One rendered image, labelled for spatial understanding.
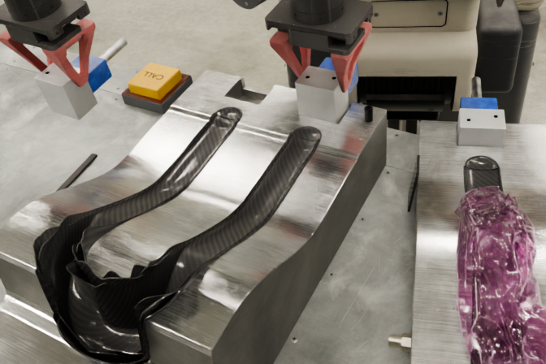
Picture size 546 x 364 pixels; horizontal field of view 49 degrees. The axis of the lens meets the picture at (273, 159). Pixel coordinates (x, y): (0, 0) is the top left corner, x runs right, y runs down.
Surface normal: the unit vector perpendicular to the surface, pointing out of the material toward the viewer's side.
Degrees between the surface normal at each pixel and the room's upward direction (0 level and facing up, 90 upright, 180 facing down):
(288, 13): 2
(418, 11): 98
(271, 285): 90
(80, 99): 90
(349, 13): 2
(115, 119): 0
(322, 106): 91
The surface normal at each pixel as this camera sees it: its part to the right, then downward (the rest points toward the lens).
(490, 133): -0.20, 0.68
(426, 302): -0.17, -0.51
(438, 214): -0.04, -0.93
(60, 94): -0.49, 0.66
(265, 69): -0.12, -0.73
